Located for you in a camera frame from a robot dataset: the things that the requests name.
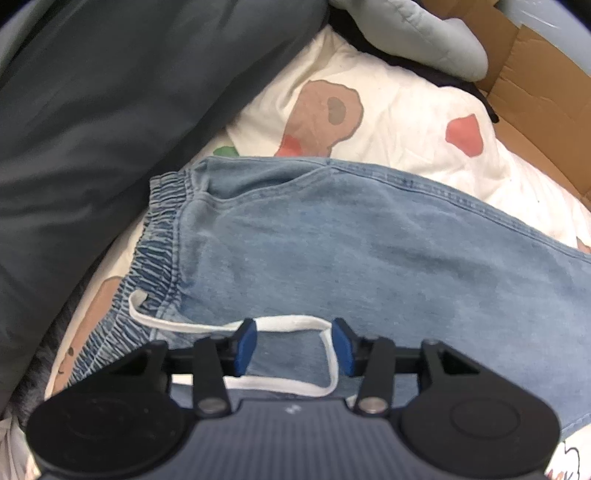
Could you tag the grey plastic-wrapped panel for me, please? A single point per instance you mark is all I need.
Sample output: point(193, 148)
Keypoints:
point(549, 23)

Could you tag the black cloth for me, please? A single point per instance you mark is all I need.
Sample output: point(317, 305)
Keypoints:
point(443, 81)

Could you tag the dark grey duvet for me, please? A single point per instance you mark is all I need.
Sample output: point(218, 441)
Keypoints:
point(115, 115)

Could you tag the grey fuzzy blanket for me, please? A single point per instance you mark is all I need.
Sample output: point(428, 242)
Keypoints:
point(51, 341)

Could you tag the cream printed bed sheet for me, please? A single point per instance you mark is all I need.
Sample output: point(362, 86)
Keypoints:
point(406, 106)

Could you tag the grey neck pillow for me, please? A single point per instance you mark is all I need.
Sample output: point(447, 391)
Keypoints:
point(429, 41)

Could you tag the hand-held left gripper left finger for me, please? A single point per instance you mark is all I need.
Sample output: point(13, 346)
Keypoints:
point(244, 347)

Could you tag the light blue denim pants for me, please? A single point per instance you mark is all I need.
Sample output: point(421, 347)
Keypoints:
point(369, 240)

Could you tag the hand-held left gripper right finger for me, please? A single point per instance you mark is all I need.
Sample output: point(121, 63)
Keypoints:
point(345, 347)

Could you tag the large brown cardboard sheet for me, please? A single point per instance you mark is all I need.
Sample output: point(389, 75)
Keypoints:
point(535, 101)

